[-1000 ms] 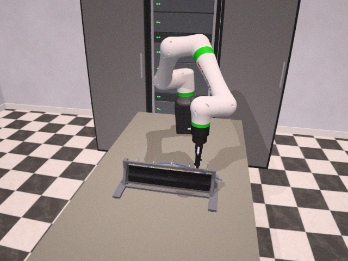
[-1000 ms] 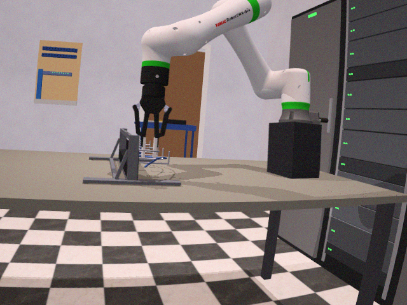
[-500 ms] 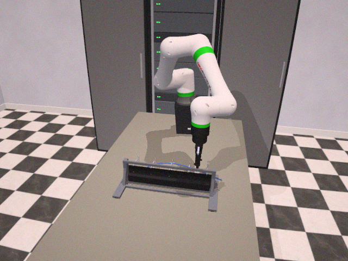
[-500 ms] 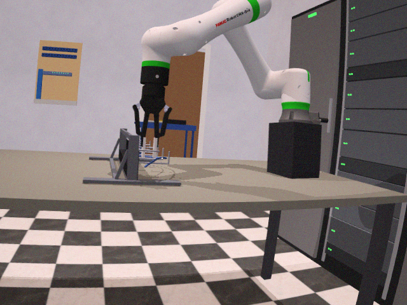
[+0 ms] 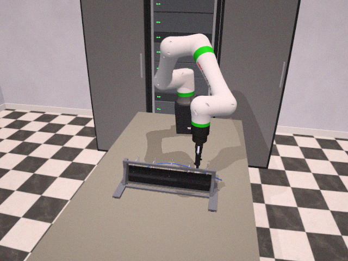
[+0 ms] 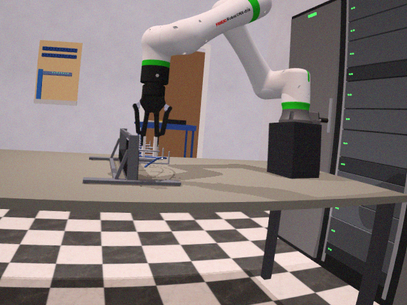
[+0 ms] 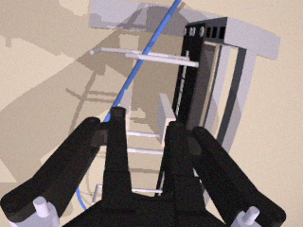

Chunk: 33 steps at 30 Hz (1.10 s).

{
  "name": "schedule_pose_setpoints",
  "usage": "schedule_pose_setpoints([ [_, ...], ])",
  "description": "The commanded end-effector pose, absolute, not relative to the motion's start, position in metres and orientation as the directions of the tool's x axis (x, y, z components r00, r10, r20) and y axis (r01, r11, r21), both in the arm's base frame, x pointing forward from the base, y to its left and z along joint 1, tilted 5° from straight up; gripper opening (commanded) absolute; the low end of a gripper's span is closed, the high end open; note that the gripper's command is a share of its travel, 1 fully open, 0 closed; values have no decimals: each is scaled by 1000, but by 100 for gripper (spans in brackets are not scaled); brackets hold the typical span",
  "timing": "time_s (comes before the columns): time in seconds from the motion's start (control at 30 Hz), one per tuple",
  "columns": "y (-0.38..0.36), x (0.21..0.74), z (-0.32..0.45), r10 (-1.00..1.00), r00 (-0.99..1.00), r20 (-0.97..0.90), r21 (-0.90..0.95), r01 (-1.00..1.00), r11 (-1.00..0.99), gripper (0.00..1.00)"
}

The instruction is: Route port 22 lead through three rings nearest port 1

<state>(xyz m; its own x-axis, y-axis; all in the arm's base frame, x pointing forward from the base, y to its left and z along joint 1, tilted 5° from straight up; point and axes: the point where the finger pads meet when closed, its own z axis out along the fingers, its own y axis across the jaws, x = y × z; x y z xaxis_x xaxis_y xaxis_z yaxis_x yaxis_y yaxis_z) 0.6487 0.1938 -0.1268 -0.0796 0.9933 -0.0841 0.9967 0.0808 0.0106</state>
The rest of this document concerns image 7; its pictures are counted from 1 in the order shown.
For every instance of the grey patch panel rack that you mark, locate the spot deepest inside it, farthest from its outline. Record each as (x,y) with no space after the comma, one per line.
(188,104)

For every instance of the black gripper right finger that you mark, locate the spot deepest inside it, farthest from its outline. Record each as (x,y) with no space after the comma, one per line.
(237,200)

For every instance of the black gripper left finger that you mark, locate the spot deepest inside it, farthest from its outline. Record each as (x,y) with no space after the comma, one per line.
(34,202)

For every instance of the blue cable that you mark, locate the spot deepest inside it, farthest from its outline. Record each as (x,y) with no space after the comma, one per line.
(136,67)

